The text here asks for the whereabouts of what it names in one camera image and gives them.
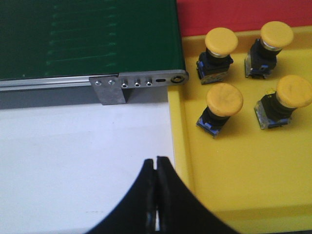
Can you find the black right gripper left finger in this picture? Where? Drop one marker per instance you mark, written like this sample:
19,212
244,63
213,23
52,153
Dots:
136,212

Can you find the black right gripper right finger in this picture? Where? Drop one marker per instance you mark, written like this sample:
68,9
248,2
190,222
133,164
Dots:
180,212

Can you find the yellow mushroom push button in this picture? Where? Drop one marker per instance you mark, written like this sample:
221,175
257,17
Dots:
261,58
213,64

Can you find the yellow plastic tray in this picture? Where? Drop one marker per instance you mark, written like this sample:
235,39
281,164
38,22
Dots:
257,181

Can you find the red plastic tray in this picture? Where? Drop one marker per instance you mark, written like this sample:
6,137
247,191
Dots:
198,17

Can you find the green conveyor belt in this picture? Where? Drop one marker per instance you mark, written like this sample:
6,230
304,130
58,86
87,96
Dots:
67,38

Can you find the aluminium conveyor frame rail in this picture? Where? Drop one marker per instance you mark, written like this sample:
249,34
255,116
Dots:
106,89

